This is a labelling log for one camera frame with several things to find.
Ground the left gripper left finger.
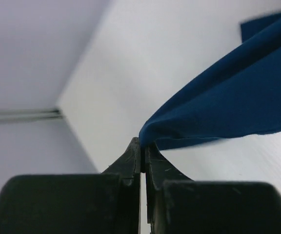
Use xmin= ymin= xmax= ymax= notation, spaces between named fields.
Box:
xmin=102 ymin=137 xmax=141 ymax=234

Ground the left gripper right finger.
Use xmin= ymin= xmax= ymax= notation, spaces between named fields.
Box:
xmin=144 ymin=143 xmax=192 ymax=234

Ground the blue t shirt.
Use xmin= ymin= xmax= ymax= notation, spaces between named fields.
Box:
xmin=139 ymin=13 xmax=281 ymax=150

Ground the left aluminium corner post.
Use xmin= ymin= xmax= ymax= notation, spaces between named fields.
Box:
xmin=0 ymin=108 xmax=64 ymax=124

